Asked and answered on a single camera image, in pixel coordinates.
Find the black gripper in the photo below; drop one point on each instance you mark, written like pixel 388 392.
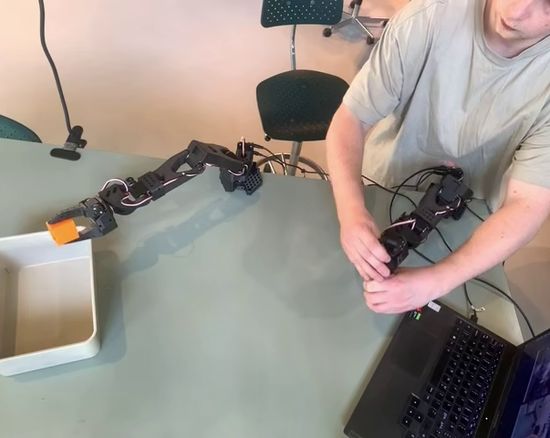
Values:
pixel 93 214

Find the orange cube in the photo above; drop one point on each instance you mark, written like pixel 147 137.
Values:
pixel 65 233

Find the black leader arm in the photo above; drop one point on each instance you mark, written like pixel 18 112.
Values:
pixel 427 210

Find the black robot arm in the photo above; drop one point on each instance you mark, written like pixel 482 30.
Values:
pixel 206 153

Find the bare left forearm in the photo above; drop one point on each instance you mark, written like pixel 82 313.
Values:
pixel 493 255

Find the bare right forearm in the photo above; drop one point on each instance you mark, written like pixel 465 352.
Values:
pixel 347 173

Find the white plastic bin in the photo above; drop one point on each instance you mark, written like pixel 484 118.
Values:
pixel 55 296

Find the person's right hand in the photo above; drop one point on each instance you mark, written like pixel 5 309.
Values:
pixel 363 244

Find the person's left hand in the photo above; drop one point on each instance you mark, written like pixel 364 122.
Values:
pixel 407 289

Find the dark teal perforated chair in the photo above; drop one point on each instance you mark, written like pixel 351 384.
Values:
pixel 302 105

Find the grey office chair base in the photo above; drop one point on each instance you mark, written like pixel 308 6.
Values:
pixel 353 18

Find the man in grey t-shirt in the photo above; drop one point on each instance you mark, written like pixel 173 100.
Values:
pixel 461 91

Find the black laptop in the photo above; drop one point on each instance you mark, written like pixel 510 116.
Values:
pixel 461 365

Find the black gooseneck clamp mount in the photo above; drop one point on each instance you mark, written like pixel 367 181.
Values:
pixel 67 148

